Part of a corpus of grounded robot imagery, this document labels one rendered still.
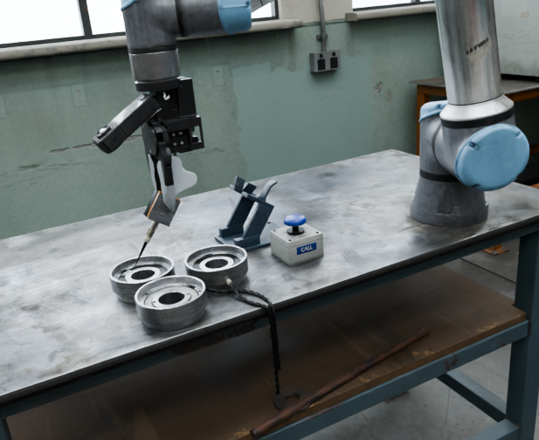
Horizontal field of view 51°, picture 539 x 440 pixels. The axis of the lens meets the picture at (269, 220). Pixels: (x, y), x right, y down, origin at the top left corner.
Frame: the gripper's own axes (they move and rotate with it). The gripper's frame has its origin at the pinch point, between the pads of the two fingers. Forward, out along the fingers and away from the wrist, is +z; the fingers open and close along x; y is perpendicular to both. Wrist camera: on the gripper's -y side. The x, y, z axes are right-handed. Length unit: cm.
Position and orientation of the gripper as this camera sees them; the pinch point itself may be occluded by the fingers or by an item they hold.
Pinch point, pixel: (163, 202)
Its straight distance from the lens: 98.0
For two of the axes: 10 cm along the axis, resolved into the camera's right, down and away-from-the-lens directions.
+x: -4.7, -2.8, 8.4
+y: 8.8, -2.4, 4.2
